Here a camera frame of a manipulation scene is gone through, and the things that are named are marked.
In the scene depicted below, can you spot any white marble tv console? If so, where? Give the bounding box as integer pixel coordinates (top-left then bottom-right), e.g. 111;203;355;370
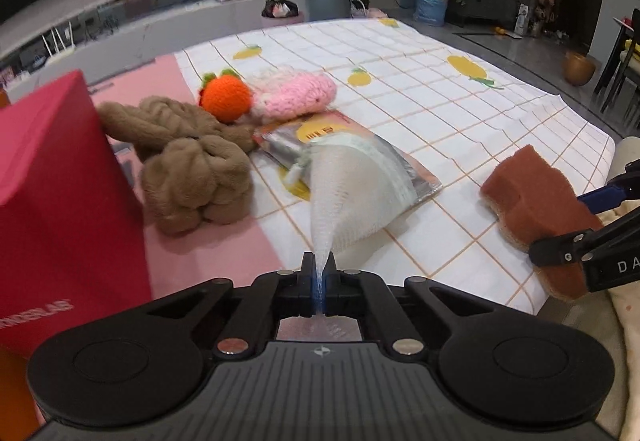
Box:
0;0;309;87

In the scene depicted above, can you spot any white mesh cloth bag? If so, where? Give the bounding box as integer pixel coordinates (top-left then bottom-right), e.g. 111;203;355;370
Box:
310;158;412;274

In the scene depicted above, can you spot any blue water jug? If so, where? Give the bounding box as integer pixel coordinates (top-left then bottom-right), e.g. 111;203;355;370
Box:
413;0;449;27

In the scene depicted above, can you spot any orange crochet ball toy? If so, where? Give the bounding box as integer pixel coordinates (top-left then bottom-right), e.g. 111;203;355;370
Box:
198;68;252;124

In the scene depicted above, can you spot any red Wonderlab cube box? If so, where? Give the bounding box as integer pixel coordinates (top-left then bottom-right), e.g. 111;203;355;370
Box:
0;71;152;359

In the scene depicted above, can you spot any silver snack packet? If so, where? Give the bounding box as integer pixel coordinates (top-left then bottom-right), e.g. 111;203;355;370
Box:
254;111;442;205

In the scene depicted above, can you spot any pink waste basket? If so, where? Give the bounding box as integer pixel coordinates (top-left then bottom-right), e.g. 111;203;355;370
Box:
260;0;305;28

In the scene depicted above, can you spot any brown plush toy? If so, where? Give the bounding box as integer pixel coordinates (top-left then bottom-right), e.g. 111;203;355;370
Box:
96;96;256;235

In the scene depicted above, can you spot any white wifi router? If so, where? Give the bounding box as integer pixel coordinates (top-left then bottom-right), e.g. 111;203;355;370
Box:
41;21;76;64

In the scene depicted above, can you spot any pink crochet hat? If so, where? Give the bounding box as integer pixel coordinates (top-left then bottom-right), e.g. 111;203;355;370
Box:
245;68;337;123

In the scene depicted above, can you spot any checkered fruit print blanket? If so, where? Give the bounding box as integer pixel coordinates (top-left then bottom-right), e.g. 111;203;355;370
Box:
91;20;615;313

